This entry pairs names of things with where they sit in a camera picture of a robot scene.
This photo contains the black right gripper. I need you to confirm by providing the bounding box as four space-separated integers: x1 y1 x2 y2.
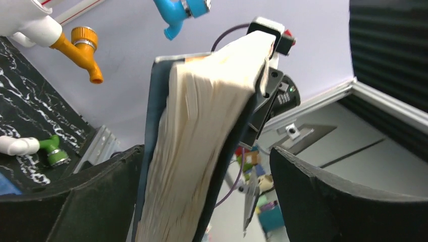
239 68 301 150

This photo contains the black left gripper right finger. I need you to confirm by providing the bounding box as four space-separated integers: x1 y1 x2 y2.
270 147 427 242

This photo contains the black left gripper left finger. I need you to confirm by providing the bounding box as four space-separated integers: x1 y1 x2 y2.
1 145 144 241

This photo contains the dark blue 1984 book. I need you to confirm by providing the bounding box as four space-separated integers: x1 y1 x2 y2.
132 31 275 241

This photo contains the blue book underneath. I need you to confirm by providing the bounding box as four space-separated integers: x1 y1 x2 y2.
0 173 22 196

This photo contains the green white plastic tap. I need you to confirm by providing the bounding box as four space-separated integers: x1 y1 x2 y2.
1 135 69 167

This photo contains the blue plastic tap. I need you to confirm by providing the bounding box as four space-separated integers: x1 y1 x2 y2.
153 0 211 40

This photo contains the orange plastic tap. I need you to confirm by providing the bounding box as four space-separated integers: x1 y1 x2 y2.
50 26 104 84

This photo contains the white PVC pipe frame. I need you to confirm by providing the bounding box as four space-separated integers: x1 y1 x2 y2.
1 1 102 47

